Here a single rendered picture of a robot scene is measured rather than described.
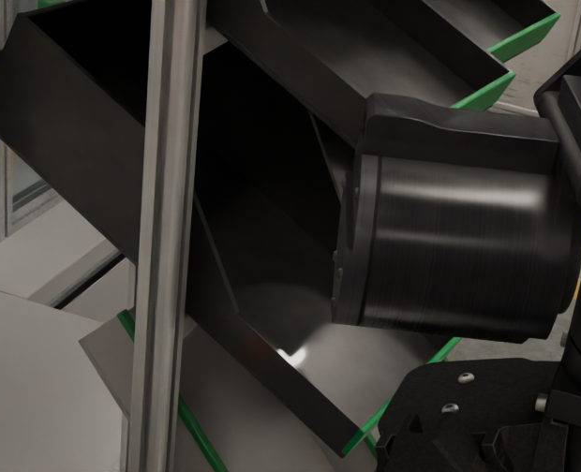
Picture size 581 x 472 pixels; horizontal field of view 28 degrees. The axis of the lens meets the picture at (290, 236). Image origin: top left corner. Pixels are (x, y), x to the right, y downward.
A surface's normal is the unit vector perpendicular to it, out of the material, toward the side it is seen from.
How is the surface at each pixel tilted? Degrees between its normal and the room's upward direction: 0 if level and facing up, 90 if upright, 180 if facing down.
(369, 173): 30
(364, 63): 25
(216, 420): 45
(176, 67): 90
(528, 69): 90
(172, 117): 90
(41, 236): 0
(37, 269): 0
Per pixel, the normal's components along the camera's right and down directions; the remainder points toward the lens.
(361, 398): 0.45, -0.68
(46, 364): 0.10, -0.90
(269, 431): 0.67, -0.42
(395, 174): 0.07, -0.56
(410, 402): -0.27, -0.91
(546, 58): -0.46, 0.34
